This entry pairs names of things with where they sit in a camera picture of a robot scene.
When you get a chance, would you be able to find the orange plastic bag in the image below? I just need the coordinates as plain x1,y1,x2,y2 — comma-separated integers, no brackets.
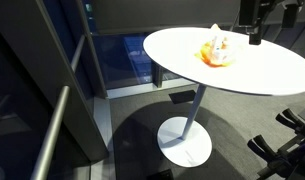
194,24,242,67

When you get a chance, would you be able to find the white and blue tube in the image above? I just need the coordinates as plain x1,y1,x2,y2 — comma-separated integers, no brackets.
211,33,220,53

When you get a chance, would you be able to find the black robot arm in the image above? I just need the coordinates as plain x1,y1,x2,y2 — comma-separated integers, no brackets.
238,0,305,45

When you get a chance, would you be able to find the white round pedestal table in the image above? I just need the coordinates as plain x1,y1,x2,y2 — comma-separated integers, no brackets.
143,27,305,167

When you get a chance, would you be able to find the black floor plate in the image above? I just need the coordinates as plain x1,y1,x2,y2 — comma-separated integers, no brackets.
169,90,196,104

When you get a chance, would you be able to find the grey metal handrail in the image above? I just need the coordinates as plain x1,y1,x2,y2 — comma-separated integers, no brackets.
30,34,87,180

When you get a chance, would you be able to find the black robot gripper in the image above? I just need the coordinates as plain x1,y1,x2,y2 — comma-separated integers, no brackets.
239,0,272,45

